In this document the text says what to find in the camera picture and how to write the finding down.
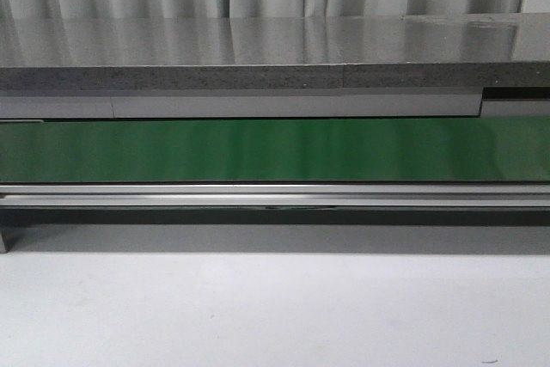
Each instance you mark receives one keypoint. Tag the grey stone counter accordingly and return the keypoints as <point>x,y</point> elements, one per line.
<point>315,67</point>

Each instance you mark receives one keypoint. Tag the green conveyor belt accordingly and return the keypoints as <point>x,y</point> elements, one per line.
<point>399,149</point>

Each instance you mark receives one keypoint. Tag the aluminium conveyor frame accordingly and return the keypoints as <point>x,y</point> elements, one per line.
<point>365,217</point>

